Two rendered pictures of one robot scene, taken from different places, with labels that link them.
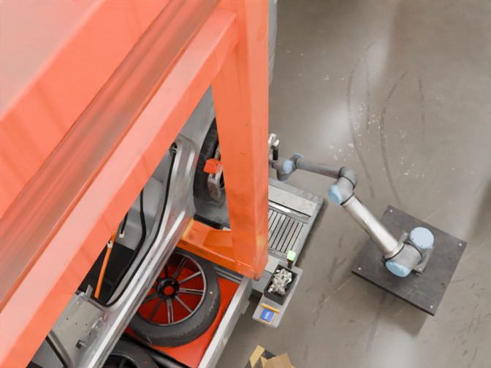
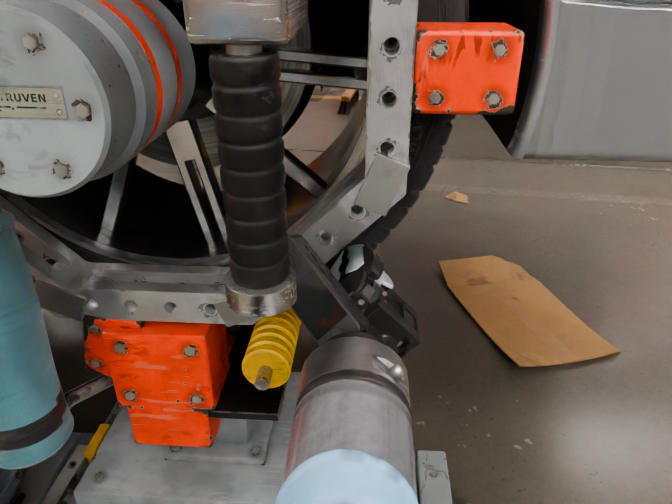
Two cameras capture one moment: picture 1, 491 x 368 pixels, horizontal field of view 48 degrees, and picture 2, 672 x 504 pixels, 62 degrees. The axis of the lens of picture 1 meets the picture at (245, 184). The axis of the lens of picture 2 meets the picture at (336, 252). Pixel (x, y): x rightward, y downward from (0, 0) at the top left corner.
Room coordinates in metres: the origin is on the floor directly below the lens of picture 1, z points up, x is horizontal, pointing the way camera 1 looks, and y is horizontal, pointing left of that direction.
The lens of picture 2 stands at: (1.96, -0.50, 0.94)
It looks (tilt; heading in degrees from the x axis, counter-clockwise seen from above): 28 degrees down; 65
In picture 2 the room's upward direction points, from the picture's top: straight up
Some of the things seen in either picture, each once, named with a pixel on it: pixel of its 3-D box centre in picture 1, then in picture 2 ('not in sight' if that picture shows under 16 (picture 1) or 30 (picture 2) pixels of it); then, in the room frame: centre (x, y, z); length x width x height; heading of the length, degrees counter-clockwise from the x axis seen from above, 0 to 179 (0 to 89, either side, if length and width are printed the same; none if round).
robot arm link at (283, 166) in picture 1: (282, 165); (349, 483); (2.08, -0.27, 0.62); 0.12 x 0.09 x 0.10; 61
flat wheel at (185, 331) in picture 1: (169, 293); not in sight; (1.29, 0.55, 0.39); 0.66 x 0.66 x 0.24
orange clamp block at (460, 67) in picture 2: not in sight; (461, 67); (2.29, -0.07, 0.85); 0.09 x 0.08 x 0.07; 151
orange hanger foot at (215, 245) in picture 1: (203, 235); not in sight; (1.55, 0.29, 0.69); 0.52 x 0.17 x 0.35; 61
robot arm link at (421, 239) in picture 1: (419, 242); not in sight; (1.45, -1.10, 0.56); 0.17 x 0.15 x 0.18; 134
